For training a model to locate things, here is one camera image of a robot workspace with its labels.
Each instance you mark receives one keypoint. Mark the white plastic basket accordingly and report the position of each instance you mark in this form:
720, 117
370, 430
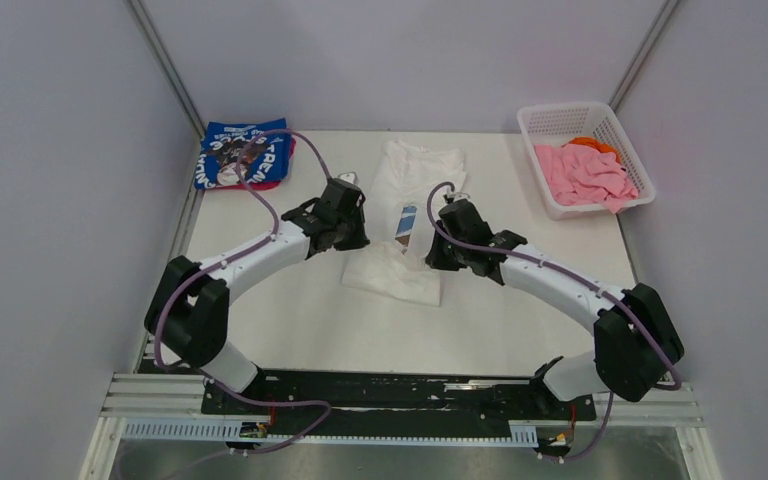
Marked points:
555, 125

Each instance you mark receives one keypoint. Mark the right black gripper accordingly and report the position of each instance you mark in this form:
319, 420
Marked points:
436, 259

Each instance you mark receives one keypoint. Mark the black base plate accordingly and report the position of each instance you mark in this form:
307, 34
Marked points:
366, 404

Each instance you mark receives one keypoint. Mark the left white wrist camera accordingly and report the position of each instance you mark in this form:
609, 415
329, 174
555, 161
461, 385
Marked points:
350, 177

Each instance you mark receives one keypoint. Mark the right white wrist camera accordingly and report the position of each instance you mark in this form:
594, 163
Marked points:
454, 196

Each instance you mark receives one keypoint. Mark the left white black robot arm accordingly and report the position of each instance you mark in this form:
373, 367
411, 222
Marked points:
189, 312

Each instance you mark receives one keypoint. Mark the pink crumpled t-shirt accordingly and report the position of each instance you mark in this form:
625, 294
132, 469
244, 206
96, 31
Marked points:
579, 174

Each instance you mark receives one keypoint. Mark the white printed t-shirt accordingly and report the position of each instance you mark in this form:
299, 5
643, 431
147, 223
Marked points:
398, 225

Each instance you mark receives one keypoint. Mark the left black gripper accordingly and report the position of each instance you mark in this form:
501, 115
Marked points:
359, 239

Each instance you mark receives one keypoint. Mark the aluminium frame rail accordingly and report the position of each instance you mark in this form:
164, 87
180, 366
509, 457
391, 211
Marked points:
180, 397

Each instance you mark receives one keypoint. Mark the left corner aluminium post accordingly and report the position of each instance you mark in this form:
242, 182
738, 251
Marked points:
151, 35

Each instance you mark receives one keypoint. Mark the orange t-shirt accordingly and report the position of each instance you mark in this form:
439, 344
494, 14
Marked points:
597, 145

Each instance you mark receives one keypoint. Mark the right corner aluminium post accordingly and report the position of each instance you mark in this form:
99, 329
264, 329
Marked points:
655, 31

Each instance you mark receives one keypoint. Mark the corner aluminium post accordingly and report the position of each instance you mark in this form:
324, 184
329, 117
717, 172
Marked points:
655, 31
151, 35

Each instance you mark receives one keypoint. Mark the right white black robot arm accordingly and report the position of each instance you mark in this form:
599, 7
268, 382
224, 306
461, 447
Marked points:
635, 343

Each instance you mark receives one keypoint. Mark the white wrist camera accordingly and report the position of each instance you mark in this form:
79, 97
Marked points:
454, 196
350, 177

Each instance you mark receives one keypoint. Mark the blue folded printed t-shirt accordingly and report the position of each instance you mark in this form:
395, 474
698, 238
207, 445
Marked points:
216, 149

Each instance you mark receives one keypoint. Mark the white slotted cable duct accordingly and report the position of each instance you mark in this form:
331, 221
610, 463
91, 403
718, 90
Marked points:
234, 432

